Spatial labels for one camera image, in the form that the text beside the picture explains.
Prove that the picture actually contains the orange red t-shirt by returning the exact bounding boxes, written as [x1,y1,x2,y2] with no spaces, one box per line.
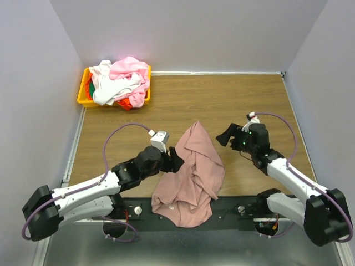
[116,98,133,111]

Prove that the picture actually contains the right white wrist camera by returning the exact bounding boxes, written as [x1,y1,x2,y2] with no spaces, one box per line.
[242,112,260,132]

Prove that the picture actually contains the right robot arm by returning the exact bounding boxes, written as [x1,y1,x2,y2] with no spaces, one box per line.
[216,122,354,247]

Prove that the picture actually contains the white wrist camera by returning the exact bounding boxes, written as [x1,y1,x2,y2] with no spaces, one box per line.
[148,130,169,153]
[242,112,260,132]

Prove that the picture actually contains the dusty pink mario t-shirt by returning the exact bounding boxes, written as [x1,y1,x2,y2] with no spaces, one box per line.
[151,121,226,228]

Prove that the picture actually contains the yellow plastic bin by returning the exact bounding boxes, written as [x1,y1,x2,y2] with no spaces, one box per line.
[77,65,151,108]

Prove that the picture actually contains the light pink t-shirt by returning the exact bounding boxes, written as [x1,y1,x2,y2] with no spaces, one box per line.
[109,57,150,108]

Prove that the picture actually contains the green t-shirt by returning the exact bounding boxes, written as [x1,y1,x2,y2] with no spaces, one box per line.
[84,78,95,101]

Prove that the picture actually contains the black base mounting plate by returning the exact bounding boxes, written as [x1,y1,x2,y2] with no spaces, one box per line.
[109,196,278,232]

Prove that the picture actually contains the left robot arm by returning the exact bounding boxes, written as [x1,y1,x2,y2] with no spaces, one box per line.
[21,146,184,242]

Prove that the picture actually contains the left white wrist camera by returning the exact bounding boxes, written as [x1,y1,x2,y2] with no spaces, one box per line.
[148,130,169,153]

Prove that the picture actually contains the white t-shirt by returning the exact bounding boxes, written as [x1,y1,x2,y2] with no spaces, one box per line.
[89,60,141,105]

